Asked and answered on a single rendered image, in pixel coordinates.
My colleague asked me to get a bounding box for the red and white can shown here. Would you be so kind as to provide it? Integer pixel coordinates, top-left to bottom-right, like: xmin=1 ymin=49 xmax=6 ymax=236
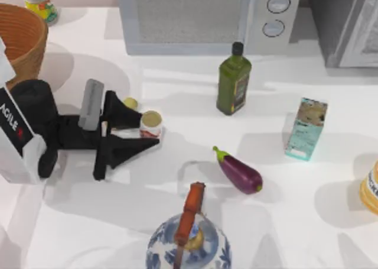
xmin=139 ymin=110 xmax=164 ymax=140

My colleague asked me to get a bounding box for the large microwave knob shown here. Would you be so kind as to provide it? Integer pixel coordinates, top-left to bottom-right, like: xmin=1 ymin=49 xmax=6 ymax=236
xmin=266 ymin=0 xmax=292 ymax=13

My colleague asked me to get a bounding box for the orange wicker basket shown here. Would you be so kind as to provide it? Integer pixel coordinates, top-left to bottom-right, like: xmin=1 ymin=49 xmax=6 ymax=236
xmin=0 ymin=3 xmax=49 ymax=88

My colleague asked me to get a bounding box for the green bottle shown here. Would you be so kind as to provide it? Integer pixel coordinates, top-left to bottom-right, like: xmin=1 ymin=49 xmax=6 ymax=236
xmin=216 ymin=41 xmax=253 ymax=116

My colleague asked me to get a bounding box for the teal carton box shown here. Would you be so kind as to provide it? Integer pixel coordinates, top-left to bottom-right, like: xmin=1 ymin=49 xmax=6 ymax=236
xmin=282 ymin=97 xmax=329 ymax=162

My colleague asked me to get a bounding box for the small yellow-topped can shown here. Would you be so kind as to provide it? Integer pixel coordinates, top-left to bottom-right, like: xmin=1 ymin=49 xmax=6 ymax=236
xmin=122 ymin=97 xmax=139 ymax=111

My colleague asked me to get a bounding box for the purple eggplant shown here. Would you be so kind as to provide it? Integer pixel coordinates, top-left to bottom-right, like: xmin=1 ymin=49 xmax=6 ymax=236
xmin=212 ymin=145 xmax=264 ymax=196

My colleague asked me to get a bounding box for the small microwave knob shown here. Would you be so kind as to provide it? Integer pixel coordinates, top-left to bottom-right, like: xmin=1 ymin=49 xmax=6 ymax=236
xmin=262 ymin=18 xmax=286 ymax=38

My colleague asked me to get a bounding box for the microwave door handle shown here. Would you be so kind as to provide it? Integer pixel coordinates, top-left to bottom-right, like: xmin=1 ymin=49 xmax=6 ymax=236
xmin=247 ymin=0 xmax=255 ymax=45

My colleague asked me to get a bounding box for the pale grey rounded box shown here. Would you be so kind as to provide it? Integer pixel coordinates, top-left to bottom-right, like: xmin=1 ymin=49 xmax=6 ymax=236
xmin=77 ymin=79 xmax=106 ymax=132

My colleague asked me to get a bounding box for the blue and white teapot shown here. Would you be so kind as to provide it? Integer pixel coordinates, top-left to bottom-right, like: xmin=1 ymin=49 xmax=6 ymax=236
xmin=145 ymin=182 xmax=233 ymax=269

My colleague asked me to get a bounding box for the yellow jar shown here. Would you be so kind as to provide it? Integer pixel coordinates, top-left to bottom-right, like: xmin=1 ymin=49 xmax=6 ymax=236
xmin=359 ymin=159 xmax=378 ymax=214

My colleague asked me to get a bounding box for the yellow bottle with red cap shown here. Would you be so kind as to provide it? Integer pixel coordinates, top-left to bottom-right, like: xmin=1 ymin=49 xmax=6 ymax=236
xmin=21 ymin=0 xmax=59 ymax=26

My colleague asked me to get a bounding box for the pale microwave oven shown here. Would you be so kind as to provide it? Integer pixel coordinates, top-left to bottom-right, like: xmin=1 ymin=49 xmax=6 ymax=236
xmin=115 ymin=0 xmax=304 ymax=57

